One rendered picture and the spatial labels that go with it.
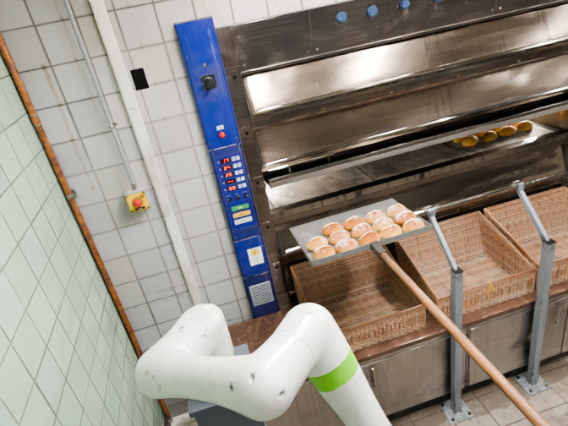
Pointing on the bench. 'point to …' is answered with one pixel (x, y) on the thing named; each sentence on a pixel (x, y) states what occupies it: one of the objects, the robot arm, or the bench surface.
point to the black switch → (208, 82)
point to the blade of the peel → (302, 233)
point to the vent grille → (261, 293)
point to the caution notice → (255, 256)
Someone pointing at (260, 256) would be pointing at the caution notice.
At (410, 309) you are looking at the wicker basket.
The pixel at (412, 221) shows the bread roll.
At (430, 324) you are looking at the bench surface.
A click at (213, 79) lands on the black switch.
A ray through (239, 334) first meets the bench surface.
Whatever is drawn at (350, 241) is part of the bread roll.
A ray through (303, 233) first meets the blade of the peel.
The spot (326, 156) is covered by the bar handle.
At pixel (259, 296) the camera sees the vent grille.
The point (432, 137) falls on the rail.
